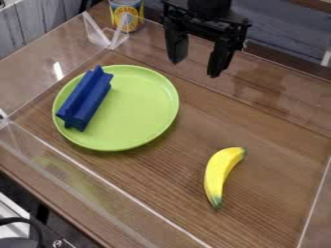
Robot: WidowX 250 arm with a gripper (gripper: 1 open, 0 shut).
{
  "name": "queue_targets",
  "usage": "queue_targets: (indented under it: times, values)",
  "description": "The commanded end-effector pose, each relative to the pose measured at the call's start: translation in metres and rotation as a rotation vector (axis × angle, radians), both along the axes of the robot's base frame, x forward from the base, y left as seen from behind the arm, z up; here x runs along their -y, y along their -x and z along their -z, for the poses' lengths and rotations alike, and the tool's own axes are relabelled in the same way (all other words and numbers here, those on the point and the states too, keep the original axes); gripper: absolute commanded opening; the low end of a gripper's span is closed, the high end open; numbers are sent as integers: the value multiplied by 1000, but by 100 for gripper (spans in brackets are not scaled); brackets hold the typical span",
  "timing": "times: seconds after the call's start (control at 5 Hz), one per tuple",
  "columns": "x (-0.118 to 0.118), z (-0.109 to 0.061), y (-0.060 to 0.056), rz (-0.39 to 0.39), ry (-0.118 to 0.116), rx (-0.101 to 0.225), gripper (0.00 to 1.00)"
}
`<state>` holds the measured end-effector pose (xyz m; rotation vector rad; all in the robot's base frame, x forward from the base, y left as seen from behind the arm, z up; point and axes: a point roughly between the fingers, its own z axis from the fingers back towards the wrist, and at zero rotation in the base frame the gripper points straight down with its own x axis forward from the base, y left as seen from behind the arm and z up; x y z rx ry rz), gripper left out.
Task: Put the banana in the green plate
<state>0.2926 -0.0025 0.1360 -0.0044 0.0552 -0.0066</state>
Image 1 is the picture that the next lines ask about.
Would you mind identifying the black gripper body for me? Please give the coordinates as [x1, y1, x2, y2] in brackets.
[162, 0, 251, 50]

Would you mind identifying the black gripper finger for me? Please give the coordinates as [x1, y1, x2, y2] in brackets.
[207, 38, 234, 78]
[165, 20, 189, 64]

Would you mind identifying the yellow toy banana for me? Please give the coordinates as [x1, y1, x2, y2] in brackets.
[205, 147, 247, 209]

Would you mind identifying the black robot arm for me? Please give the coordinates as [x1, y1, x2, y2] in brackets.
[162, 0, 253, 78]

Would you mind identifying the green round plate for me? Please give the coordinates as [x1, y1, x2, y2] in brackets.
[53, 65, 181, 151]

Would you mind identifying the yellow labelled tin can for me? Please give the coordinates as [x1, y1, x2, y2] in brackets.
[109, 0, 146, 33]

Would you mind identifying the blue star-shaped block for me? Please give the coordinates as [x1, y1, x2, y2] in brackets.
[57, 65, 114, 132]

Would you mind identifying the clear acrylic corner bracket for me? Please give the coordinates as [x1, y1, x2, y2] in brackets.
[83, 12, 130, 50]

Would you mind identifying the clear acrylic tray wall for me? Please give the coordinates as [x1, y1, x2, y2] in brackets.
[0, 109, 211, 248]

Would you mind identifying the black cable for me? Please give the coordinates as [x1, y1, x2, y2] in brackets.
[0, 216, 47, 248]

